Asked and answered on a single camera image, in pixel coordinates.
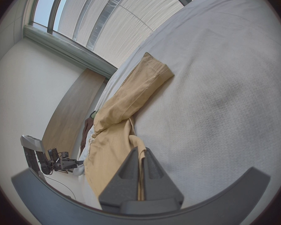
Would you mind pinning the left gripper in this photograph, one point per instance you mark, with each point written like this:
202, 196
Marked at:
69, 164

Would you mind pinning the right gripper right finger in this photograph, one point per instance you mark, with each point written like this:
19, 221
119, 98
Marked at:
161, 186

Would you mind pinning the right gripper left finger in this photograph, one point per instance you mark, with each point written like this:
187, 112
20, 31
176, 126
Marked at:
121, 186

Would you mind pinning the tan shorts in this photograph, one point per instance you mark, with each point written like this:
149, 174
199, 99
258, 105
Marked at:
112, 137

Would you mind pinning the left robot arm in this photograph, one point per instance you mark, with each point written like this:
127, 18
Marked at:
31, 142

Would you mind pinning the bed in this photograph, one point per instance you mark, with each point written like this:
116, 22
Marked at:
213, 78

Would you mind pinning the pale blue garment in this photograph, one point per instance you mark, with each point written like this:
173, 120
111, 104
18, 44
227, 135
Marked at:
84, 158

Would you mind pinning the brown garment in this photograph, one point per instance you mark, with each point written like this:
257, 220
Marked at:
85, 135

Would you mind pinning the green garment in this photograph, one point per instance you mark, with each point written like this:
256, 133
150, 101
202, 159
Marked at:
93, 115

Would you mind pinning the grey-green curtain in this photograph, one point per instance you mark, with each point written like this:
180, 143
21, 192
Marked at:
68, 53

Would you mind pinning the window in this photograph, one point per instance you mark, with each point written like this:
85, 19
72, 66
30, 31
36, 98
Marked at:
131, 20

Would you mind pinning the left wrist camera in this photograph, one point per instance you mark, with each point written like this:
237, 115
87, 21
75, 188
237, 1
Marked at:
65, 154

